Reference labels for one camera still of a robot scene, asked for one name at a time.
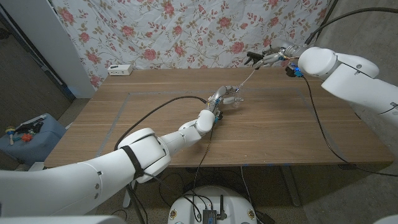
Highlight black pump head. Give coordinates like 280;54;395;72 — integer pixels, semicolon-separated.
238;51;264;88

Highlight clear plastic dispenser bottle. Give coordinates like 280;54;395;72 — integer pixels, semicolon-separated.
230;86;246;109

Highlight black backdrop pole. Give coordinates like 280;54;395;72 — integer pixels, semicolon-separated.
316;0;340;32

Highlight white flat stick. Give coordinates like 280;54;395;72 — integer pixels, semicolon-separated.
19;114;47;128

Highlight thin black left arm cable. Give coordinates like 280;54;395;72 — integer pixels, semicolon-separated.
191;124;215;218

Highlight blue storage box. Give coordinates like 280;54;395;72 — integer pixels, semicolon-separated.
0;113;68;167

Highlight black toy pieces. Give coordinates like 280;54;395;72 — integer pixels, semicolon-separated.
15;121;44;135

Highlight grey table leg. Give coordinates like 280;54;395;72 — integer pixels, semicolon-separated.
279;165;302;208

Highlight floral backdrop cloth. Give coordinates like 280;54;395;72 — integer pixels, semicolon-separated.
51;0;333;90

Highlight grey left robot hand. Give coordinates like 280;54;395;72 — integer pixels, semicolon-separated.
206;85;245;123

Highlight white mat with yellow print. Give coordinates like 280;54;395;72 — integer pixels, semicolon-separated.
27;161;47;172

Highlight grey computer box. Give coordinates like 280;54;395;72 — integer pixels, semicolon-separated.
202;208;218;224

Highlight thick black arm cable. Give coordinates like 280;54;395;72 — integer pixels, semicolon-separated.
303;6;398;47
114;95;208;150

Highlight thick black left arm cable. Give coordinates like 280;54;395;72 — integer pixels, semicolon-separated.
114;95;208;150

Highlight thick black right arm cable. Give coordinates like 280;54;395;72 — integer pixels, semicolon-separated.
303;6;398;47

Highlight black antenna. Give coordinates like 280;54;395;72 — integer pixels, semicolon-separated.
219;195;228;220

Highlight grey floor cable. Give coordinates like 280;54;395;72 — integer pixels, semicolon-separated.
240;166;259;215

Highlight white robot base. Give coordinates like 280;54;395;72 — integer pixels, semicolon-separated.
167;185;258;224

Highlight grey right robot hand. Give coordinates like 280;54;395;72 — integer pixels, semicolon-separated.
252;39;308;70

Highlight wooden toy mallet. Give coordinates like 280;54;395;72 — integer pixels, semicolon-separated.
5;126;16;146

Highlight white power strip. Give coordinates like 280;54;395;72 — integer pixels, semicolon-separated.
107;64;134;77

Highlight white table leg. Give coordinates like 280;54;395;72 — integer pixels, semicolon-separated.
123;186;137;208

